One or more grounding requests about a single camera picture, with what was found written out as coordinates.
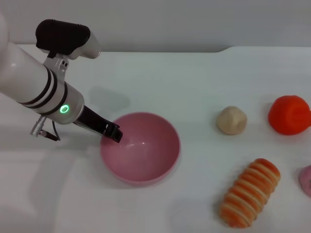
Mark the red orange toy fruit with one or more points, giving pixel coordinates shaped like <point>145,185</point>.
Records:
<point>281,114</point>

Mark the beige egg yolk pastry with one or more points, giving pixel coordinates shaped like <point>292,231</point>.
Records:
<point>230,120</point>

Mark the pink toy donut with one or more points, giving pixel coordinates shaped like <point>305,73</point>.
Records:
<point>306,179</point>

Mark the left wrist camera housing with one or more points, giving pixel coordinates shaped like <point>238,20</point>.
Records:
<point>60,34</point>

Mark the orange striped toy bread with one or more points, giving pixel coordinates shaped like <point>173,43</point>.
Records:
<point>247,194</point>

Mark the pink plastic bowl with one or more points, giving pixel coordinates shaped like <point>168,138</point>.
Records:
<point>145,157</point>

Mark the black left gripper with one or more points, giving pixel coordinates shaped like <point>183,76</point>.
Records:
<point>93,119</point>

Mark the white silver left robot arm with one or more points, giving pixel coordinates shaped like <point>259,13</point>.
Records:
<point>24,72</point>

